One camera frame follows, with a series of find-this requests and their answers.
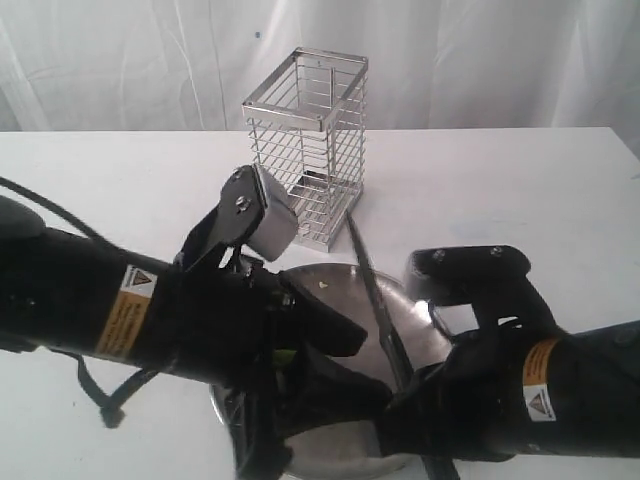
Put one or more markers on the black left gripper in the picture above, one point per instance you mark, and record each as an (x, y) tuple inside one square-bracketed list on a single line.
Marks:
[(222, 327)]

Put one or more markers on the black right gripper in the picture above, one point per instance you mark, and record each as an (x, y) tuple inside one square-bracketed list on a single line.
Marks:
[(489, 399)]

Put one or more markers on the black knife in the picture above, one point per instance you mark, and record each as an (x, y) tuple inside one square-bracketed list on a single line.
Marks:
[(388, 335)]

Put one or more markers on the green chili pepper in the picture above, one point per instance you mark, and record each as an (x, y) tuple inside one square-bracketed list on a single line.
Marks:
[(282, 358)]

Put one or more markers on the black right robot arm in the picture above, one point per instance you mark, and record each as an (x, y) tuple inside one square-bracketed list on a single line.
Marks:
[(593, 378)]

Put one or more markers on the round stainless steel plate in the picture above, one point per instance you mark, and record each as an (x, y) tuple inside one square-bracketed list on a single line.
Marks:
[(347, 450)]

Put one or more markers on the white backdrop curtain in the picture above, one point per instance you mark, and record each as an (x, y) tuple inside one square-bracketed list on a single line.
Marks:
[(188, 65)]

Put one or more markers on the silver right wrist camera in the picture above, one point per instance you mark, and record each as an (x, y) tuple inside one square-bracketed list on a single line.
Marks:
[(447, 273)]

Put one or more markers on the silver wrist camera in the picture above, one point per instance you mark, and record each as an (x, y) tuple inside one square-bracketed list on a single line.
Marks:
[(253, 210), (447, 273)]

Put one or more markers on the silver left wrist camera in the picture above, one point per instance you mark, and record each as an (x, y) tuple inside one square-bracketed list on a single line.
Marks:
[(253, 210)]

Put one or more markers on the wire metal utensil holder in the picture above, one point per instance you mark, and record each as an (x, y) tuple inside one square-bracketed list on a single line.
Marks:
[(306, 123)]

